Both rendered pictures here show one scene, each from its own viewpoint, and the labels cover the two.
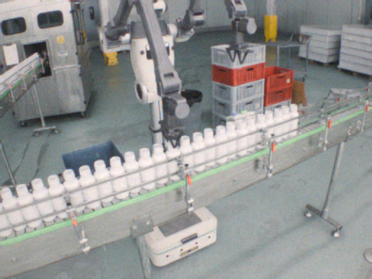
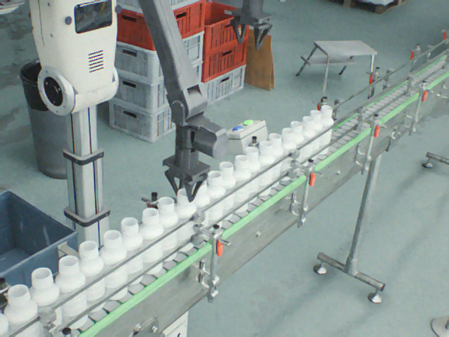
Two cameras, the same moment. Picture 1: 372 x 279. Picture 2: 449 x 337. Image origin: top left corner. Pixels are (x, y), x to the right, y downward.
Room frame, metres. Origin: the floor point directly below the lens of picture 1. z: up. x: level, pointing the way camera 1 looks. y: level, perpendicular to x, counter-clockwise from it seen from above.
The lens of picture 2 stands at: (-0.08, 0.49, 1.94)
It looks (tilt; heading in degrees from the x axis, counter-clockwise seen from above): 31 degrees down; 333
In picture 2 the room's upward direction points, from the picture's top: 5 degrees clockwise
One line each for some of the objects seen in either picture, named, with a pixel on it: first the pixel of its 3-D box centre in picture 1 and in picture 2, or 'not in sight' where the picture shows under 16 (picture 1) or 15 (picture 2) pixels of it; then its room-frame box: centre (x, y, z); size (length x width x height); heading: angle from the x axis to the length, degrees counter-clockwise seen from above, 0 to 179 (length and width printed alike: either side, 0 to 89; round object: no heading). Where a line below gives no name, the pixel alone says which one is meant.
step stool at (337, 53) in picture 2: (341, 102); (335, 64); (3.87, -2.50, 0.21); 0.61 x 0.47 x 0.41; 171
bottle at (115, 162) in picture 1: (118, 177); (113, 265); (0.92, 0.25, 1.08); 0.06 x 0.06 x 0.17
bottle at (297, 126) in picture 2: (267, 127); (292, 147); (1.28, -0.43, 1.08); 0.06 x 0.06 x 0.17
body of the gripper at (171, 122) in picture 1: (170, 118); (186, 156); (1.03, 0.04, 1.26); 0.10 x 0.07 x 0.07; 28
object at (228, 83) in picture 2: (268, 106); (205, 79); (4.08, -1.36, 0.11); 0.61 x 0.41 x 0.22; 120
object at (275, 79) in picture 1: (270, 78); (208, 27); (4.08, -1.36, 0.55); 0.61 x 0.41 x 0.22; 120
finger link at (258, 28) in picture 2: (240, 54); (255, 32); (1.36, -0.30, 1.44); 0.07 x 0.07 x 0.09; 27
